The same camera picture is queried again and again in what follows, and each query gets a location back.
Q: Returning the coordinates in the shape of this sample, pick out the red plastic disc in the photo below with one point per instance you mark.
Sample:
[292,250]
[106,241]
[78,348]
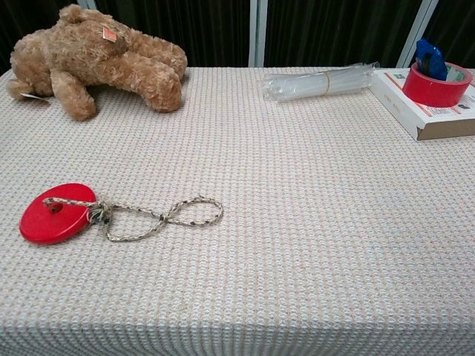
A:
[63,222]

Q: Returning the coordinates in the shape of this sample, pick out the beige woven tablecloth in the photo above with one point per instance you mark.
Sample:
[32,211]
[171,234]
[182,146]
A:
[259,222]

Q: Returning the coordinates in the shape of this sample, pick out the clear bag of straws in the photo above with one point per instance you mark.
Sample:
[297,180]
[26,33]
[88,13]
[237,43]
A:
[319,83]

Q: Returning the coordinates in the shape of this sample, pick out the brown plush teddy bear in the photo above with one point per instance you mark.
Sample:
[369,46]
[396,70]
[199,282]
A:
[92,59]

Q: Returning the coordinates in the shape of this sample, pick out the white flat cardboard box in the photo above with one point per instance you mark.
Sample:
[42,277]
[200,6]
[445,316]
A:
[426,115]

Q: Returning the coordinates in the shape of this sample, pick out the red adhesive tape roll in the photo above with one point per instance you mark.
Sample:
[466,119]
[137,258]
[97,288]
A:
[430,92]

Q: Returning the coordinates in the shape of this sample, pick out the white metal frame post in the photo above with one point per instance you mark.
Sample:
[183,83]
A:
[415,33]
[86,3]
[258,31]

